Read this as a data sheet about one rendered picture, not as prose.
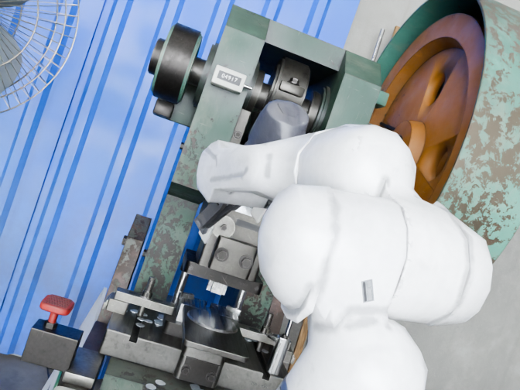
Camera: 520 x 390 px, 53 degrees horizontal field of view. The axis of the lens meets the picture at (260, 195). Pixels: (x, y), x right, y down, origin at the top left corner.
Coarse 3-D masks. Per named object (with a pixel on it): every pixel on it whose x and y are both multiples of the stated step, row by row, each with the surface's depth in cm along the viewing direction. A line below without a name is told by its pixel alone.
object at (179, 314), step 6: (180, 300) 134; (186, 300) 132; (192, 300) 134; (198, 300) 136; (204, 300) 138; (180, 306) 129; (198, 306) 131; (204, 306) 132; (210, 306) 137; (216, 306) 136; (222, 306) 138; (180, 312) 129; (216, 312) 131; (222, 312) 133; (228, 312) 135; (180, 318) 129; (234, 318) 132
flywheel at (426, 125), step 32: (448, 32) 131; (480, 32) 115; (416, 64) 151; (448, 64) 133; (480, 64) 110; (416, 96) 146; (448, 96) 127; (416, 128) 133; (448, 128) 122; (416, 160) 131; (448, 160) 109; (416, 192) 126
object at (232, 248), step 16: (240, 208) 125; (224, 224) 123; (240, 224) 126; (256, 224) 126; (208, 240) 125; (224, 240) 122; (240, 240) 126; (256, 240) 126; (208, 256) 125; (224, 256) 121; (240, 256) 123; (256, 256) 127; (224, 272) 123; (240, 272) 123; (256, 272) 127
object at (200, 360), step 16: (192, 320) 118; (208, 320) 120; (224, 320) 125; (192, 336) 108; (208, 336) 111; (224, 336) 115; (240, 336) 119; (192, 352) 117; (208, 352) 105; (224, 352) 105; (240, 352) 108; (176, 368) 117; (192, 368) 117; (208, 368) 117; (208, 384) 118
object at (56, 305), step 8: (48, 296) 107; (56, 296) 109; (40, 304) 103; (48, 304) 103; (56, 304) 104; (64, 304) 106; (72, 304) 108; (56, 312) 103; (64, 312) 104; (48, 320) 106
